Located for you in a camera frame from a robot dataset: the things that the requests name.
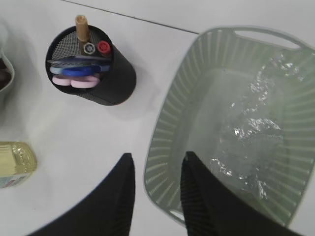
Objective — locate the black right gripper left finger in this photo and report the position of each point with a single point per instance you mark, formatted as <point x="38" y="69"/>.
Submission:
<point x="106" y="211"/>

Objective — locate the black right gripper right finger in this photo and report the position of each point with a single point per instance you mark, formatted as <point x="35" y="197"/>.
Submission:
<point x="211" y="209"/>

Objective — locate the clear plastic sheet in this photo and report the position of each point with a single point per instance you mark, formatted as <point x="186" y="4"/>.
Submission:
<point x="253" y="127"/>

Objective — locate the yellow oil bottle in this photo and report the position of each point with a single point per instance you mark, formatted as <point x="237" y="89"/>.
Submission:
<point x="17" y="163"/>

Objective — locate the pink safety scissors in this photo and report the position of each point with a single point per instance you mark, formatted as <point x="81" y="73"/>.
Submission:
<point x="85" y="82"/>

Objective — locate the blue safety scissors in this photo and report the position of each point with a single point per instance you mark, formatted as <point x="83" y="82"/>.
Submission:
<point x="79" y="71"/>

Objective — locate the silver glitter pen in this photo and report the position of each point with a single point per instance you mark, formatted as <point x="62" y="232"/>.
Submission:
<point x="89" y="48"/>

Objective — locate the red glitter pen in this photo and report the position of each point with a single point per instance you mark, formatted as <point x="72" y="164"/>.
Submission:
<point x="104" y="48"/>

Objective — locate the purple artificial grape bunch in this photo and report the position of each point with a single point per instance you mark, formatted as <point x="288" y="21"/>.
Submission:
<point x="5" y="75"/>

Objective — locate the gold glitter pen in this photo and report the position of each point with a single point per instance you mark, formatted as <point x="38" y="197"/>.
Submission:
<point x="82" y="28"/>

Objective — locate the clear plastic ruler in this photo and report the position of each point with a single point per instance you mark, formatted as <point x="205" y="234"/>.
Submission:
<point x="80" y="59"/>

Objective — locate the green plastic woven basket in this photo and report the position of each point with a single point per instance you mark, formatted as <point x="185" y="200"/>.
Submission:
<point x="209" y="77"/>

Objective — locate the black mesh pen holder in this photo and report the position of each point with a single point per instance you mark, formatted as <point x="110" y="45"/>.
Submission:
<point x="116" y="85"/>

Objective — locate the green wavy plastic plate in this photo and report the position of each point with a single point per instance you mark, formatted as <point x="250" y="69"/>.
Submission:
<point x="4" y="39"/>

